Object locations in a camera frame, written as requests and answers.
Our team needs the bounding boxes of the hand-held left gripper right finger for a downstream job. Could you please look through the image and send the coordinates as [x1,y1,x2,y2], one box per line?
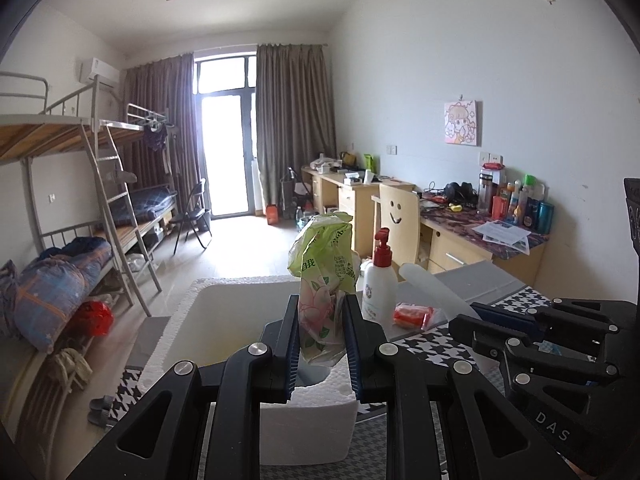
[341,293,572,480]

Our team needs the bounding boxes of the black headphones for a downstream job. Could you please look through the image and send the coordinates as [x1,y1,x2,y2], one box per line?
[443,181,479,206]

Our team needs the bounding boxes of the glass balcony door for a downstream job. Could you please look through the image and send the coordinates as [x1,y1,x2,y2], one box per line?
[192,54,261,222]

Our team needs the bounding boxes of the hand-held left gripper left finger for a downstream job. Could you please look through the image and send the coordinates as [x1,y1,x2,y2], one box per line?
[67,293,301,480]

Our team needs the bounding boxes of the red snack packet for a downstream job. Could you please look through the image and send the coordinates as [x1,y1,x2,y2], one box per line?
[392,302,436,331]

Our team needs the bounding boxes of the row of toiletry bottles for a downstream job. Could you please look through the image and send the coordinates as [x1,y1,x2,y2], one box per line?
[492,173,556,235]

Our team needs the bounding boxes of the printed paper sheets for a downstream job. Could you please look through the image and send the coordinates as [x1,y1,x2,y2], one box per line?
[469,218,532,254]

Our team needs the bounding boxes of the red plastic bag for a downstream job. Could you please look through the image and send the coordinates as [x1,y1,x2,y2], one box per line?
[74,299,115,339]

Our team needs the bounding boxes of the pink cartoon wall picture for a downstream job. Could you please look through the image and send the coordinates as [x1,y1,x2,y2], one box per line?
[442,99,484,145]

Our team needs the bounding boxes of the metal bunk bed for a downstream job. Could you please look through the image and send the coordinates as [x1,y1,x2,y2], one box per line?
[97,103,182,242]
[0,72,167,397]

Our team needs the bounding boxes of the brown curtain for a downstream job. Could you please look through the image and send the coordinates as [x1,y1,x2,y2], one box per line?
[122,52,199,222]
[255,42,337,212]

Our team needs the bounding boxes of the red and white box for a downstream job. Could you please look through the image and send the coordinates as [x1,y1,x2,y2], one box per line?
[481,161,506,186]

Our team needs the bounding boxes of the black folding chair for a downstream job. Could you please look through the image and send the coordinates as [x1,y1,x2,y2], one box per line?
[169,178,214,255]

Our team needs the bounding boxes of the white air conditioner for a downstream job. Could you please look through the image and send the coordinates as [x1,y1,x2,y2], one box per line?
[79,58,121,86]

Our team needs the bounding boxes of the metal bed ladder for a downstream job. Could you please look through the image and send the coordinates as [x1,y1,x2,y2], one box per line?
[79,119,164,317]

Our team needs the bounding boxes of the black trolley cart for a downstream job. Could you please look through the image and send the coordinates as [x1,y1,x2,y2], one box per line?
[279,166,314,221]

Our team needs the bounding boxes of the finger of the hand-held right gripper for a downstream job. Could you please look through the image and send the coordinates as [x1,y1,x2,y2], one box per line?
[447,313,624,387]
[469,297,639,342]

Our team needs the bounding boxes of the dark hanging clothes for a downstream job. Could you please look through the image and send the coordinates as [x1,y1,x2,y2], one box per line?
[142,122,171,154]

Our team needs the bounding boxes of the houndstooth tablecloth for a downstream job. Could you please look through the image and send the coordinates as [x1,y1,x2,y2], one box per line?
[102,260,552,480]

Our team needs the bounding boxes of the white pump bottle red cap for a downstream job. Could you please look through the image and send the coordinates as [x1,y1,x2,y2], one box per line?
[360,227,400,329]

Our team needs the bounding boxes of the white foam box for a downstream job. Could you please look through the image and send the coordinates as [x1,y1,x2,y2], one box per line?
[139,274,362,467]

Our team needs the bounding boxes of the wooden chair smiley face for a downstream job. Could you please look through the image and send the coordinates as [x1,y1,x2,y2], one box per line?
[377,182,422,272]

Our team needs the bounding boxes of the dark blue bedding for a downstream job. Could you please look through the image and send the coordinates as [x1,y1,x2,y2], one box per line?
[117,184,179,226]

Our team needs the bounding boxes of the clear water bottle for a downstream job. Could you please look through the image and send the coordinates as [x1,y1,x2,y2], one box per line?
[398,262,482,322]

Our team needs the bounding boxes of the clear tumbler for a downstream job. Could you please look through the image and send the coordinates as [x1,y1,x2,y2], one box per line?
[476,169,495,216]

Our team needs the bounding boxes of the green printed plastic bag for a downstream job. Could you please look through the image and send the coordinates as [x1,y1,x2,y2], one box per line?
[286,211,361,366]

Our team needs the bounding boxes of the wooden desk patterned cover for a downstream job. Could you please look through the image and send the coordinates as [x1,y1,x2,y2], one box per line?
[419,194,549,292]

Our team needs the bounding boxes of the blue orange plaid quilt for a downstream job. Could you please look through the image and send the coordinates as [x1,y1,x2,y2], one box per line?
[12,236,114,354]

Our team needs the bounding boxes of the beige cloth bundle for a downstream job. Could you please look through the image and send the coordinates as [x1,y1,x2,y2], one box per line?
[47,347,94,394]

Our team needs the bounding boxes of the patterned pillow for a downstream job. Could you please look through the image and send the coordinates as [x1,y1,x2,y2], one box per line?
[0,259,21,337]

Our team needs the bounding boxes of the wooden desk with drawers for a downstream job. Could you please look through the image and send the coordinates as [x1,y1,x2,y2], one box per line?
[299,164,417,242]

